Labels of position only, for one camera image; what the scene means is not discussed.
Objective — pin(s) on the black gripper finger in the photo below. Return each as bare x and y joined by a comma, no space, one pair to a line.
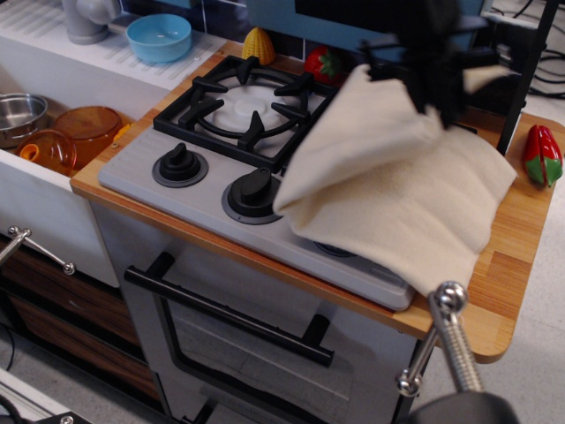
422,94
452,104

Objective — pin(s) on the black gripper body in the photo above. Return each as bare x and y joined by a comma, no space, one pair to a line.
428,48

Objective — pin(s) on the cream cloth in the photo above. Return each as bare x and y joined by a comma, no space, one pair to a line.
394,186

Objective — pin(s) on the blue toy microwave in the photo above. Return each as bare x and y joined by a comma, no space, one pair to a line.
340,24

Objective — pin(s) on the red toy strawberry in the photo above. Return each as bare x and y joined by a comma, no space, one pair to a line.
324,63

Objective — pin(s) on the red toy pepper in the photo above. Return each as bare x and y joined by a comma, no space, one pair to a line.
542,158

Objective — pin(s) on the black burner grate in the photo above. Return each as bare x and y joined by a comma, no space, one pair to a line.
248,112

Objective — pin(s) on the yellow toy corn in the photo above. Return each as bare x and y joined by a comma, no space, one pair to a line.
258,44

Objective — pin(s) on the black right stove knob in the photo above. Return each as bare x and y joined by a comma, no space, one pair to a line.
334,251

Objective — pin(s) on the black stove knob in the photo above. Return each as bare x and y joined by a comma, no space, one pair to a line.
334,251
250,198
180,167

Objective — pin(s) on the silver clamp screw right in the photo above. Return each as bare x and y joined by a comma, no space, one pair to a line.
446,304

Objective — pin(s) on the silver clamp screw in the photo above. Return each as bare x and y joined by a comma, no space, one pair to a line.
446,304
22,237

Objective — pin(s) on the black middle stove knob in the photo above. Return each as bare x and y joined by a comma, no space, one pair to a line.
250,198

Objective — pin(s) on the grey toy stove top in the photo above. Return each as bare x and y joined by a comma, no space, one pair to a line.
130,173

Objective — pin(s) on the black left stove knob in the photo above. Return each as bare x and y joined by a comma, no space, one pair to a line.
180,167

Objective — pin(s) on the blue plastic bowl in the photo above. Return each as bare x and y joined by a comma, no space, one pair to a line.
159,38

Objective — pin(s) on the grey oven door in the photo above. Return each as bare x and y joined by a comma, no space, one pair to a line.
217,332

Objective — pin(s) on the orange transparent pot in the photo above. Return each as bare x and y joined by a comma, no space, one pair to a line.
91,128

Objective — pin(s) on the orange transparent lid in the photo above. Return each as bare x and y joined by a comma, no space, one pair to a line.
50,149

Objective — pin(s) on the white toy sink unit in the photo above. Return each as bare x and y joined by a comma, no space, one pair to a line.
37,58

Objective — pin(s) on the steel pot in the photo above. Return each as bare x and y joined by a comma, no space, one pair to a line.
21,116

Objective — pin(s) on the silver clamp screw left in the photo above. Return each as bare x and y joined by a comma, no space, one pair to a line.
22,237

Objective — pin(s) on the black metal post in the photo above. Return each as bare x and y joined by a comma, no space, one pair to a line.
531,60

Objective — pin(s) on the black oven door handle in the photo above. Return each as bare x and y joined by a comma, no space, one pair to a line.
307,346

